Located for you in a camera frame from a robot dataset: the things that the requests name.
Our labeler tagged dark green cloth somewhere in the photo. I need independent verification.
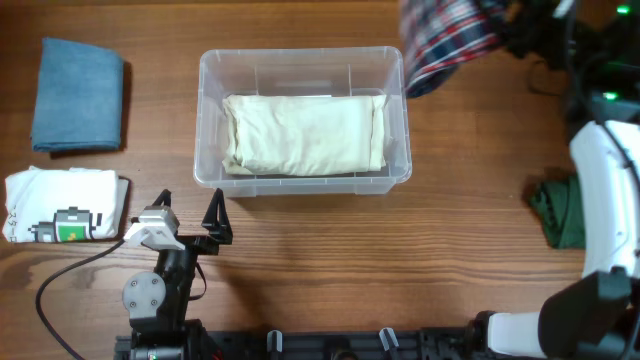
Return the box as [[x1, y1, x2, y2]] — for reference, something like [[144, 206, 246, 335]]
[[528, 175, 586, 249]]

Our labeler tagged beige cloth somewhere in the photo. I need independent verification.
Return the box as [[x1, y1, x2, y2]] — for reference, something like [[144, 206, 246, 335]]
[[223, 95, 386, 177]]

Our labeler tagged clear plastic storage bin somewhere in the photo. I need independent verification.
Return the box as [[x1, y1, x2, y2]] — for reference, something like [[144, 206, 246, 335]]
[[193, 46, 412, 197]]

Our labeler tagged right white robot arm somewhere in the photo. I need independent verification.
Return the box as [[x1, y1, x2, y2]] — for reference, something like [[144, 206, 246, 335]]
[[467, 1, 639, 359]]

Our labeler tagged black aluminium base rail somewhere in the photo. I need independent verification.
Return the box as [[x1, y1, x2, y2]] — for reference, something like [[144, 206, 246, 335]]
[[113, 327, 496, 360]]

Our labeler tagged black camera cable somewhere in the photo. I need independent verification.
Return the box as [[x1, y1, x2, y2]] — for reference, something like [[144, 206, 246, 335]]
[[34, 238, 127, 360], [527, 0, 640, 201]]

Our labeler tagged red plaid cloth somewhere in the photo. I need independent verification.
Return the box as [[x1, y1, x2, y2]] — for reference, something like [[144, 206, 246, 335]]
[[399, 0, 509, 98]]

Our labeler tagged left black camera cable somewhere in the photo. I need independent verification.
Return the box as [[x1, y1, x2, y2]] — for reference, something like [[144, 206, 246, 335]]
[[34, 238, 127, 360]]

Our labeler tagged folded white printed t-shirt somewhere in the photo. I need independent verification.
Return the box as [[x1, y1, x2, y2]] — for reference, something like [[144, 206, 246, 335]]
[[2, 166, 130, 243]]

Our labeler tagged right black camera cable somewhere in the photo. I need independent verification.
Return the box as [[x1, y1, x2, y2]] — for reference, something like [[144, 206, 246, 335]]
[[527, 0, 640, 201]]

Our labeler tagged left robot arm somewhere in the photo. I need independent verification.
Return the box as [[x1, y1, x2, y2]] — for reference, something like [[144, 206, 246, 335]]
[[114, 189, 233, 360]]

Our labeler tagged folded blue cloth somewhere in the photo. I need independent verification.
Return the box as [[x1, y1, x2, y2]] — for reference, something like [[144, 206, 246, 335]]
[[30, 38, 124, 153]]

